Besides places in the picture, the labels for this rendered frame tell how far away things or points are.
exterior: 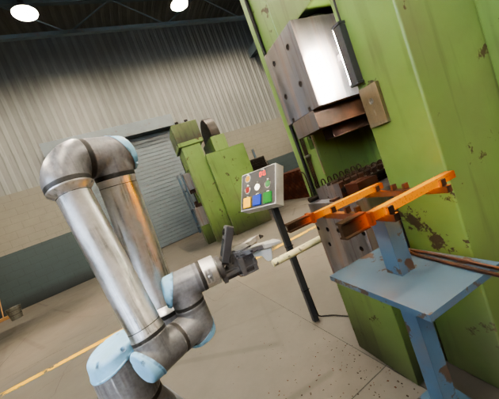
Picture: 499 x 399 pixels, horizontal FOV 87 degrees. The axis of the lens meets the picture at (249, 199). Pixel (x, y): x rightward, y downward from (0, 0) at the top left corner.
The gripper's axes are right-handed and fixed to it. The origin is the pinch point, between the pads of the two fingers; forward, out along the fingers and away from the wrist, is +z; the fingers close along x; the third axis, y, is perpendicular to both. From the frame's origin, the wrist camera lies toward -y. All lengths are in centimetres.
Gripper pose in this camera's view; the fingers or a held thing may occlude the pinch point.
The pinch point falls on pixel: (270, 235)
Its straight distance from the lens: 87.3
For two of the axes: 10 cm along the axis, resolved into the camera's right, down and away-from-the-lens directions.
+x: 3.0, -0.3, -9.5
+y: 3.5, 9.3, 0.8
